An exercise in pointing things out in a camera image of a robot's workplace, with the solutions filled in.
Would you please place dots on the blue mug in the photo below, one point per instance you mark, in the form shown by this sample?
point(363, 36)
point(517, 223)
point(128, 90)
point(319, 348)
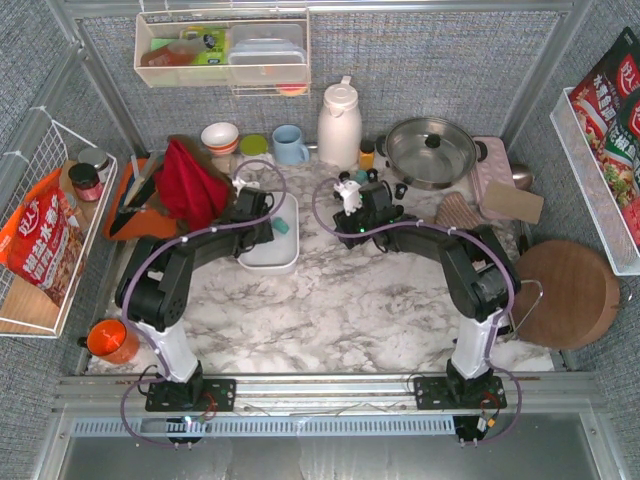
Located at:
point(289, 147)

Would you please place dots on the black capsule number four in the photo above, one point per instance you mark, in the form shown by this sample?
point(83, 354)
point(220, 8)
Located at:
point(400, 190)

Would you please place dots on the white thermos jug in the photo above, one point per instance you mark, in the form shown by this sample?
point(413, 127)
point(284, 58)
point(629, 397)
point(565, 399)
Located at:
point(340, 126)

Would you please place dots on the red seasoning packets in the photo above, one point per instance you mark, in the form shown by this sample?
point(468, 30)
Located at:
point(606, 104)

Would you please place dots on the white wall shelf basket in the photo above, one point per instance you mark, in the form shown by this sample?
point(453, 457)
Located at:
point(188, 48)

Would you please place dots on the white wire basket right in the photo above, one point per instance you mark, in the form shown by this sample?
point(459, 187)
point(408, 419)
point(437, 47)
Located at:
point(619, 246)

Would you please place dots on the dark lid jar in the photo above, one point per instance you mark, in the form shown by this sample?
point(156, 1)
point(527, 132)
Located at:
point(86, 182)

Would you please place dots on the clear plastic container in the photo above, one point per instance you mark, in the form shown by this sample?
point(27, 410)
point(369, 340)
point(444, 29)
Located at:
point(265, 54)

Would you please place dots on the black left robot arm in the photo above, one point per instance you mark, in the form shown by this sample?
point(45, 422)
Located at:
point(154, 290)

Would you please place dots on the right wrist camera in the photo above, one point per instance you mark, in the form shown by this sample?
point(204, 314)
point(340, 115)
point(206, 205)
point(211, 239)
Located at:
point(348, 190)

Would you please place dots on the pink striped cloth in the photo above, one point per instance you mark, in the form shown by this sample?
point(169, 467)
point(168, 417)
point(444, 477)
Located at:
point(454, 211)

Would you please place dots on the orange cup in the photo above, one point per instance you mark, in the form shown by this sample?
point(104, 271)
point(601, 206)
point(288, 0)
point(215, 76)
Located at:
point(111, 340)

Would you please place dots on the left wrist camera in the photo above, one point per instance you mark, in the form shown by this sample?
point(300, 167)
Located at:
point(240, 184)

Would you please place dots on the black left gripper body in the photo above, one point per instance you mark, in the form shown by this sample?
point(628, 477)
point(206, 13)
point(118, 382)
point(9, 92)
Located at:
point(232, 208)

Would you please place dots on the green coffee capsule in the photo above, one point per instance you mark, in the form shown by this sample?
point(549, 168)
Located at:
point(280, 225)
point(361, 177)

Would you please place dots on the white storage basket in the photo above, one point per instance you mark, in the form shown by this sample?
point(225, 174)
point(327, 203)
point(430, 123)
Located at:
point(279, 256)

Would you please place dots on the white orange bowl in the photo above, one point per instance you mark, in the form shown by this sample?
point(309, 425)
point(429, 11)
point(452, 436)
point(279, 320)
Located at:
point(221, 138)

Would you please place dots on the red snack bag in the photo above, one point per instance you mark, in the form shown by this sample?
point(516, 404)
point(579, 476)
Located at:
point(39, 243)

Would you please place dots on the pink tray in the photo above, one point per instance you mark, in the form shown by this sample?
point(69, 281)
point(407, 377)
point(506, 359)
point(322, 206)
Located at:
point(493, 165)

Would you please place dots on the green lid cup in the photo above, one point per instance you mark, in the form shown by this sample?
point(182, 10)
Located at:
point(254, 145)

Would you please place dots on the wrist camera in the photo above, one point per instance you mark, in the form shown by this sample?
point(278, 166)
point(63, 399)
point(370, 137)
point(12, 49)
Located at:
point(240, 184)
point(348, 190)

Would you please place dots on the brown sponge pad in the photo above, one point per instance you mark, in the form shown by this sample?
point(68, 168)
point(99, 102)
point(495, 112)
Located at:
point(513, 203)

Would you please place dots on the red cloth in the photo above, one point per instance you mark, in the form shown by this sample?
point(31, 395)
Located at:
point(190, 188)

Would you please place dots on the white wire basket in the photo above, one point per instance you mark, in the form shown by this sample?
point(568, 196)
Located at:
point(26, 311)
point(619, 246)

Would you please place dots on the orange tray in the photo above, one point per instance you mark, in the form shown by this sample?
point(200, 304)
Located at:
point(146, 221)

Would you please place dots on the round wooden cutting board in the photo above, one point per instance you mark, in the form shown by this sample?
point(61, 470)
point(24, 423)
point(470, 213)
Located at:
point(569, 296)

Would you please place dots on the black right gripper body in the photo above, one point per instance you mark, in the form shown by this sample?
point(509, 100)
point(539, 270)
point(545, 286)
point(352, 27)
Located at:
point(364, 185)

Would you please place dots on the metal rail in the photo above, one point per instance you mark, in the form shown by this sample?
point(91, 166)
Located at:
point(333, 394)

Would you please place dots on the white wire basket left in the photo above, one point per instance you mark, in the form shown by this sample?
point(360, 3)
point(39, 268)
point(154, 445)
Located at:
point(26, 311)

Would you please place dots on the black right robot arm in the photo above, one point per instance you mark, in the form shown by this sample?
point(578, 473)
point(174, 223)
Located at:
point(480, 278)

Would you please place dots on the stainless steel pan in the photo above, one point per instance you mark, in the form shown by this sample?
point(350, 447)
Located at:
point(430, 153)

